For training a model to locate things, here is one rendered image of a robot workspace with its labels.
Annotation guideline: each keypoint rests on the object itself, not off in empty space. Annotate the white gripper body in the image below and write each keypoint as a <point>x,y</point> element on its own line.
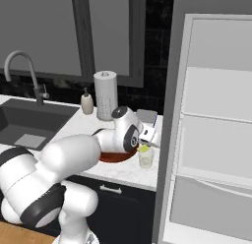
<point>157,135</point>

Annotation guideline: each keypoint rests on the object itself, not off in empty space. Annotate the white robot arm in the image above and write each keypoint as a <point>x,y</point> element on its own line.
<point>70,156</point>

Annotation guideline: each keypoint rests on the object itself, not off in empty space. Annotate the glass of lemonade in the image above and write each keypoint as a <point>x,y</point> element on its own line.
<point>146,157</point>

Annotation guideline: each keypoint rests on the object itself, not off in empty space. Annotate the grey fridge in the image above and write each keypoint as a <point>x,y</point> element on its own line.
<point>170,90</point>

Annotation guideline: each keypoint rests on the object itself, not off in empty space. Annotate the red-brown bowl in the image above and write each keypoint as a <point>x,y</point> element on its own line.
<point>114,157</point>

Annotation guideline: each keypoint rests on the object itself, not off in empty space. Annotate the pale grey fridge door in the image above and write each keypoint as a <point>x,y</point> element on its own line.
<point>216,123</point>

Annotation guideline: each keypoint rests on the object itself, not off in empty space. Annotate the grey flat block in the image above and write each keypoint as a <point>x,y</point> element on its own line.
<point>146,115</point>

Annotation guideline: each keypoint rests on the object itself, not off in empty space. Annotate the dark blue drawer front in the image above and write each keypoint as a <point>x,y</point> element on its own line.
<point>131,194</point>

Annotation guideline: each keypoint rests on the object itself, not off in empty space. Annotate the white paper towel roll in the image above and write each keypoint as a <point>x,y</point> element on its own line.
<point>105,93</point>

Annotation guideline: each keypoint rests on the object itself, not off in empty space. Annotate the beige soap dispenser bottle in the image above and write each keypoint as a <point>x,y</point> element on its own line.
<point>87,103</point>

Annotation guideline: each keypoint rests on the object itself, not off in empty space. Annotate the dark blue cupboard door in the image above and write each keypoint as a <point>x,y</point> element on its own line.
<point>124,221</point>

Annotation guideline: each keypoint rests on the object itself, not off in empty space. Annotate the dark grey sink basin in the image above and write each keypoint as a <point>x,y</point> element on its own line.
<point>29,120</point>

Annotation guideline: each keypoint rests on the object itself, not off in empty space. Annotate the grey curved sink tap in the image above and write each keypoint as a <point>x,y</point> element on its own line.
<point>23,54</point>

